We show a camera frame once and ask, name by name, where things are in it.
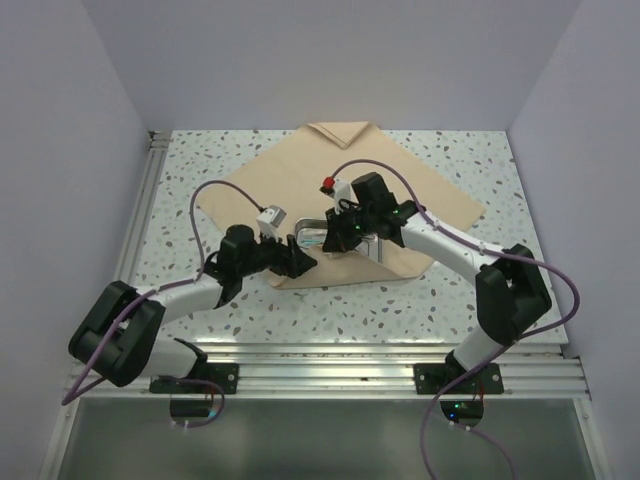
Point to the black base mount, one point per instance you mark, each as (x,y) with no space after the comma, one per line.
(432,378)
(203,379)

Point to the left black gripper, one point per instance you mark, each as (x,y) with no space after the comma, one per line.
(291,260)

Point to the beige cloth mat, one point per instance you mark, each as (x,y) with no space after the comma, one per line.
(289,175)

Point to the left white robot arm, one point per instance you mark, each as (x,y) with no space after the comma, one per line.
(117,337)

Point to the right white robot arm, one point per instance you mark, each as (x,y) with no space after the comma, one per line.
(510,292)

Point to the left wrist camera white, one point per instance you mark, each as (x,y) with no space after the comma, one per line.
(269,220)

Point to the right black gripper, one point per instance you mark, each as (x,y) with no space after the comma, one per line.
(338,240)

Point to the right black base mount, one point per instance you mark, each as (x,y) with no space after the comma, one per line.
(432,378)

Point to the stainless steel tray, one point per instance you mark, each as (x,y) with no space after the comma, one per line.
(310,232)

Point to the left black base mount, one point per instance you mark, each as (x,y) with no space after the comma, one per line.
(203,379)

